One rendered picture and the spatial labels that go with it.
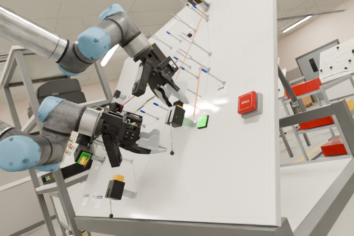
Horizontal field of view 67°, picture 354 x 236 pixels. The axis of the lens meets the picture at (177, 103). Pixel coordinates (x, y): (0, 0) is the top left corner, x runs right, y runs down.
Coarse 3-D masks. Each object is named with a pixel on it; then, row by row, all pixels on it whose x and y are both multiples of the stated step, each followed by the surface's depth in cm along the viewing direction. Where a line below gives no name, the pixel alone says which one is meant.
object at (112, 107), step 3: (114, 102) 129; (111, 105) 131; (114, 105) 128; (117, 105) 131; (120, 105) 130; (111, 108) 129; (114, 108) 128; (120, 108) 130; (111, 111) 127; (114, 111) 128; (117, 111) 131; (120, 111) 129; (123, 111) 134; (132, 111) 135; (120, 114) 129
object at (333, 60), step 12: (336, 48) 698; (348, 48) 665; (324, 60) 715; (336, 60) 682; (348, 60) 641; (324, 72) 698; (348, 72) 637; (324, 84) 681; (348, 84) 638; (336, 96) 668; (348, 96) 643
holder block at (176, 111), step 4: (172, 108) 85; (176, 108) 83; (180, 108) 84; (168, 112) 86; (172, 112) 83; (176, 112) 83; (180, 112) 84; (184, 112) 85; (168, 116) 84; (172, 116) 82; (180, 116) 84; (168, 120) 84; (172, 120) 82; (176, 120) 82; (180, 120) 83; (168, 124) 85; (172, 124) 84; (176, 124) 83; (180, 124) 83
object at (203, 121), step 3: (201, 117) 84; (204, 117) 83; (207, 117) 82; (201, 120) 83; (204, 120) 82; (207, 120) 82; (198, 123) 84; (201, 123) 83; (204, 123) 82; (207, 123) 82; (198, 126) 83; (201, 126) 83; (204, 126) 81
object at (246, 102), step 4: (252, 92) 67; (240, 96) 70; (244, 96) 68; (248, 96) 67; (252, 96) 66; (240, 100) 69; (244, 100) 68; (248, 100) 67; (252, 100) 66; (240, 104) 69; (244, 104) 67; (248, 104) 66; (252, 104) 65; (240, 108) 68; (244, 108) 67; (248, 108) 66; (252, 108) 65; (240, 112) 68; (244, 112) 67
